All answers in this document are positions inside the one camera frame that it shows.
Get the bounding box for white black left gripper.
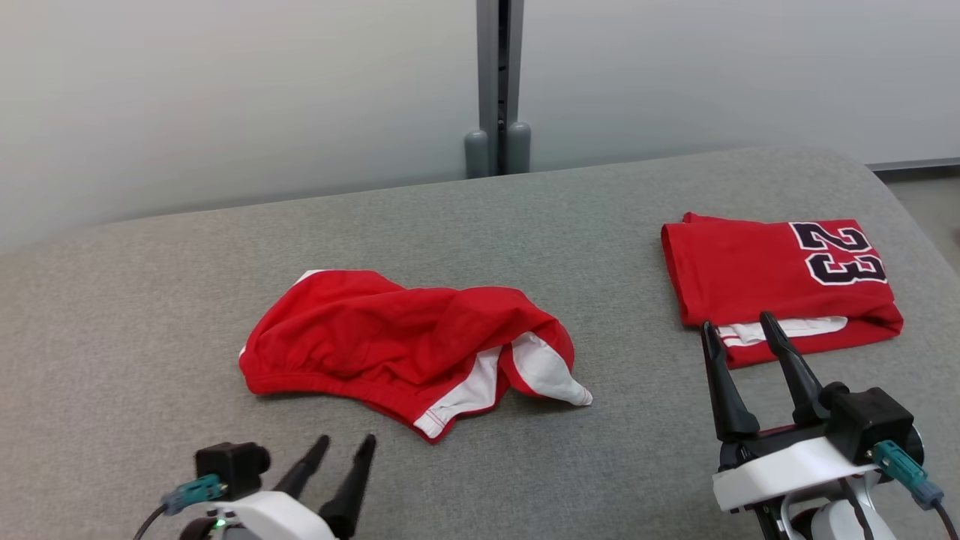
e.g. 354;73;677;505
180;433;377;540

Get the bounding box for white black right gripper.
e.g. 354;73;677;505
700;311;880;517

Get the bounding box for red jersey with number 23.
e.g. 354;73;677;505
660;212;905;370

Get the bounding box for red shorts with white stripe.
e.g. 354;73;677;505
238;268;593;443

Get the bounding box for teal left cable connector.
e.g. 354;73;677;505
161;474;226;517

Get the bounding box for teal cable connector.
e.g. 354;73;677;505
871;440;944;511
161;474;226;517

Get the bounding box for teal right cable connector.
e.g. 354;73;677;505
871;440;944;511

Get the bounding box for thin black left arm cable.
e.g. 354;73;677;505
133;502;170;540

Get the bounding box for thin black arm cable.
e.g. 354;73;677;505
934;499;960;540
133;502;170;540

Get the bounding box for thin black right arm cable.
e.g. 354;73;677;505
934;499;960;540

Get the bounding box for grey wall skirting strip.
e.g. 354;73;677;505
866;157;960;174

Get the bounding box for grey cylindrical post cap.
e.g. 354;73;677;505
504;121;532;175
463;129;492;179

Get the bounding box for grey metal wall post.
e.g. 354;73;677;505
476;0;524;177

